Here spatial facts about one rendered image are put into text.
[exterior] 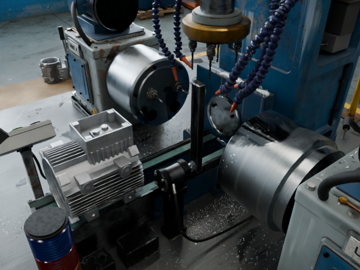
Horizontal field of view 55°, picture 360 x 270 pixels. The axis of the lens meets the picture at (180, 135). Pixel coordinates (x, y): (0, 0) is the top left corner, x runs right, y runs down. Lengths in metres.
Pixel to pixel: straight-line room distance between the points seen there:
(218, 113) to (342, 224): 0.61
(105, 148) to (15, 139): 0.28
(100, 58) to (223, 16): 0.55
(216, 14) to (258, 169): 0.40
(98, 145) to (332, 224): 0.51
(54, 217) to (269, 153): 0.46
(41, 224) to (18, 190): 0.74
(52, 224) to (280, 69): 0.79
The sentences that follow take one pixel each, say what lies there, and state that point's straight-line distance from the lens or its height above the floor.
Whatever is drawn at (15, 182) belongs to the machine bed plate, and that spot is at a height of 0.80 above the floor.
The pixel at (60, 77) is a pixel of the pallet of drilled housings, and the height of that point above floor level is 0.20.
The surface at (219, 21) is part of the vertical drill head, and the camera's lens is 0.90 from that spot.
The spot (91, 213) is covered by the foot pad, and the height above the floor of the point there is 0.98.
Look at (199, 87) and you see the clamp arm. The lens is 0.78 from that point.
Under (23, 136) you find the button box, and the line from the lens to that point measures 1.02.
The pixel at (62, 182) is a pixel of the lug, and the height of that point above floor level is 1.08.
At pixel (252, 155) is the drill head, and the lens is 0.79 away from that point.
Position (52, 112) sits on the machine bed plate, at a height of 0.80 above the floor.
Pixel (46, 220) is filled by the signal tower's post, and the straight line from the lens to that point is 0.54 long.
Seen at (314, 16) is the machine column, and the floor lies 1.35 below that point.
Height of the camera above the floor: 1.59
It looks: 34 degrees down
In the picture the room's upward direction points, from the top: straight up
